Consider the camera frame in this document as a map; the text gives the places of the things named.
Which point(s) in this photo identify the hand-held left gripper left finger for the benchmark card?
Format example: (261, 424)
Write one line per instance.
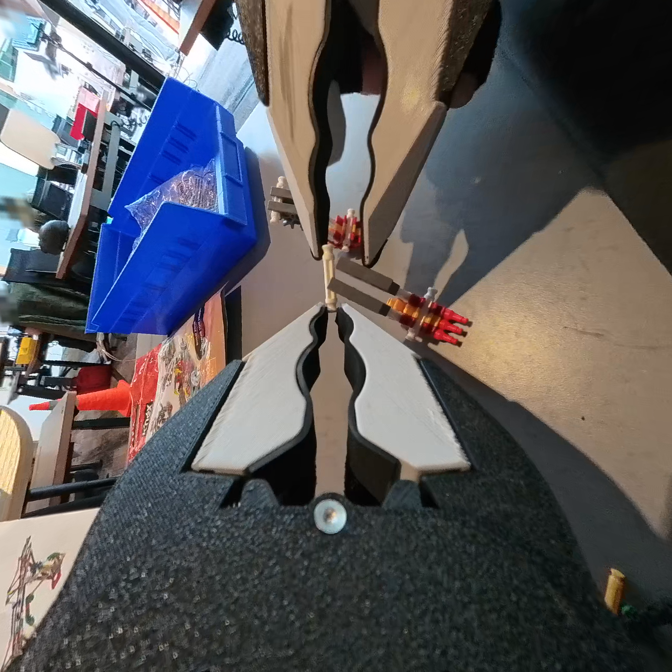
(252, 414)

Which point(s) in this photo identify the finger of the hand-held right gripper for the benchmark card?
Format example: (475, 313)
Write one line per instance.
(414, 105)
(294, 78)

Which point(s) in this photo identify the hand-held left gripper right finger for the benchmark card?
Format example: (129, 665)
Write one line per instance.
(409, 420)

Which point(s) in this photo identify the grey red yellow toy assembly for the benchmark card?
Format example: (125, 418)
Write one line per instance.
(281, 197)
(367, 294)

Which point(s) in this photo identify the person's right hand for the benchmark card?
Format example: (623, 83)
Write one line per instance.
(375, 73)

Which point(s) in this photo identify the toy parts bag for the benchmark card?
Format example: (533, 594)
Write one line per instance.
(178, 367)

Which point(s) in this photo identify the wooden background table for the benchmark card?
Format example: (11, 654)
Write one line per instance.
(202, 26)

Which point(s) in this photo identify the orange traffic cone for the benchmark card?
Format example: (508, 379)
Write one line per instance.
(105, 399)

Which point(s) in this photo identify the clear plastic bag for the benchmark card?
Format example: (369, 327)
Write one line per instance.
(178, 194)

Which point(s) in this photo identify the blue plastic bin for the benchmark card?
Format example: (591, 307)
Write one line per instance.
(173, 252)

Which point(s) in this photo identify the black metal pole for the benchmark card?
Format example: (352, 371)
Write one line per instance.
(105, 42)

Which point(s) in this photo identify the instruction sheet on white stand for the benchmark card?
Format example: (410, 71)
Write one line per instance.
(52, 446)

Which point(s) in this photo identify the background workbench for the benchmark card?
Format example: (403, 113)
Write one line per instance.
(78, 210)

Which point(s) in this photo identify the yellow toy rod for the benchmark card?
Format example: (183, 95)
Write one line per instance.
(614, 590)

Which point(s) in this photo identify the printed instruction sheet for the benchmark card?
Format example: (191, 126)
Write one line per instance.
(31, 577)

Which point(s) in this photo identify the pale wooden stand with post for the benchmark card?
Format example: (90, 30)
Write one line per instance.
(13, 462)

